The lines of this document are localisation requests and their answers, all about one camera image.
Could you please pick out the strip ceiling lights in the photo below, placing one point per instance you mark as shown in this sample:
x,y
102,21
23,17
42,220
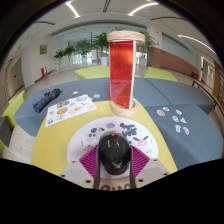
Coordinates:
x,y
71,8

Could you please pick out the black computer mouse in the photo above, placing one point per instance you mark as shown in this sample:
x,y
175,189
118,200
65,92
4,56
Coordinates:
x,y
114,153

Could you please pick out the red panel lamp wooden ends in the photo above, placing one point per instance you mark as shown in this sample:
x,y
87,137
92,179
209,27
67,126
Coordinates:
x,y
121,71

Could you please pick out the white cartoon print mouse pad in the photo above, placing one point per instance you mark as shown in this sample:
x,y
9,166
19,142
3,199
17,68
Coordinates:
x,y
80,141

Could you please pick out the scattered small stickers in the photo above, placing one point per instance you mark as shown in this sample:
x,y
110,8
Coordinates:
x,y
175,119

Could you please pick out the folded dark blue umbrella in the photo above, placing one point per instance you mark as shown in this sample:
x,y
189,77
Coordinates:
x,y
45,101

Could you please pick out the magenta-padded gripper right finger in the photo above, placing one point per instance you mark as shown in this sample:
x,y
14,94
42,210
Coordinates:
x,y
138,161

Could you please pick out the brass wall plaque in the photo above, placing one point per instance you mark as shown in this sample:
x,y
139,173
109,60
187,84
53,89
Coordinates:
x,y
43,50

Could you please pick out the long grey upholstered bench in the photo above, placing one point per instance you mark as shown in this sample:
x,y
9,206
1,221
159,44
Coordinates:
x,y
88,86

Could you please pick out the green exit sign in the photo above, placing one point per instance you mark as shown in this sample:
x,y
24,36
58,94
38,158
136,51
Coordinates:
x,y
19,46

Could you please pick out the row of potted green plants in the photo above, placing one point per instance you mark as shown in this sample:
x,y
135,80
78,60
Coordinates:
x,y
83,46

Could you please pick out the lime green upholstered bench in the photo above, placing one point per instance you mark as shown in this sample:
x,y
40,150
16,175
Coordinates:
x,y
91,71
13,108

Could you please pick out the dark grey ottoman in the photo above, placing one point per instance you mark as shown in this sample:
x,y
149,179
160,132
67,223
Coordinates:
x,y
4,131

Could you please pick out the red fire extinguisher cabinet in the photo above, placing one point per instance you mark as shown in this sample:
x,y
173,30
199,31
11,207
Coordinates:
x,y
44,72

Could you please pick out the white sticker sheet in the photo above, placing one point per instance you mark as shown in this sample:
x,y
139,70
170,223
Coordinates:
x,y
68,110

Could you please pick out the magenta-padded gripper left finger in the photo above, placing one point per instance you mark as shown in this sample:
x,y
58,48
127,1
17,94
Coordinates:
x,y
88,163

